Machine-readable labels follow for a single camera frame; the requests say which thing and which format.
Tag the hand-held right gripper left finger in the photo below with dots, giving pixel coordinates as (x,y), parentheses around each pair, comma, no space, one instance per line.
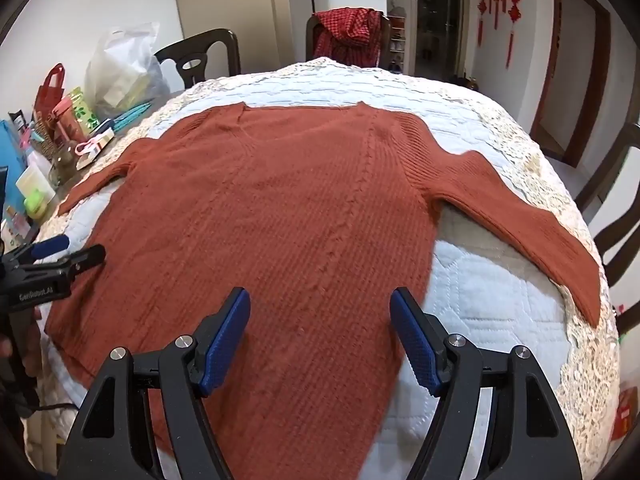
(225,345)

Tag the large blue box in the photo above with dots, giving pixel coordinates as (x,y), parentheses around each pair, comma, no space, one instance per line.
(10,160)

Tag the translucent plastic bag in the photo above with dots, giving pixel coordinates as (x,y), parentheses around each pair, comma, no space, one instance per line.
(120,75)

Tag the dark wooden chair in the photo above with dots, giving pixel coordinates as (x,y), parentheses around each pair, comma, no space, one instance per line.
(617,220)
(311,35)
(220,47)

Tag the blue quilted lace-trimmed mat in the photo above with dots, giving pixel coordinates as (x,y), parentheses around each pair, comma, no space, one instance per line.
(500,310)

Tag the green toy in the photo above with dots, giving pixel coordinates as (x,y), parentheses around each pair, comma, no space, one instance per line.
(36,205)

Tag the red packet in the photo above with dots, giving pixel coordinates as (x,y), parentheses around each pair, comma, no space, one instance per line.
(624,415)

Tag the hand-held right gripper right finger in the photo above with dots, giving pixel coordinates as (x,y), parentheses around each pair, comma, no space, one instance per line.
(419,347)

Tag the shoe rack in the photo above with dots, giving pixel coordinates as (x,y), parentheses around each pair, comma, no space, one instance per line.
(397,42)

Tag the red gift bag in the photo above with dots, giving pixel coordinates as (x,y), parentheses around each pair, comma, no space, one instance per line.
(50,92)

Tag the red checked garment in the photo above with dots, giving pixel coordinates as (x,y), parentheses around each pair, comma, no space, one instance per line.
(350,35)

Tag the rust knitted sweater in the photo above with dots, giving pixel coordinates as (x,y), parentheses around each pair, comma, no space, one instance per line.
(300,210)

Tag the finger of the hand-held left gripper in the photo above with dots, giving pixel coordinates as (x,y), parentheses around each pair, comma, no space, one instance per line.
(80,260)
(50,245)

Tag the glass jar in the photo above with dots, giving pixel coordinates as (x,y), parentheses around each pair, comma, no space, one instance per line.
(64,165)

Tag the pink bottle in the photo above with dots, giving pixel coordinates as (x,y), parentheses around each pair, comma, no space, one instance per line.
(65,120)

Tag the small cardboard box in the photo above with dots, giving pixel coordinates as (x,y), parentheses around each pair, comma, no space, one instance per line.
(97,152)

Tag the translucent plastic container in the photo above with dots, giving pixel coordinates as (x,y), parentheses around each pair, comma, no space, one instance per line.
(34,182)

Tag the green floral packet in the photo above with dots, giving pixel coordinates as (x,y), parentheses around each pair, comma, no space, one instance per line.
(85,110)

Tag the dark glass door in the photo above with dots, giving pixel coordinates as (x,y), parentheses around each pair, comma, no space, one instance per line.
(440,20)

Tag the brown door frame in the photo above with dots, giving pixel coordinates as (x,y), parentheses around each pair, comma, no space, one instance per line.
(602,60)

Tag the person's left hand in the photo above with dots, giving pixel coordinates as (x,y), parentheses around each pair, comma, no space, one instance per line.
(32,342)

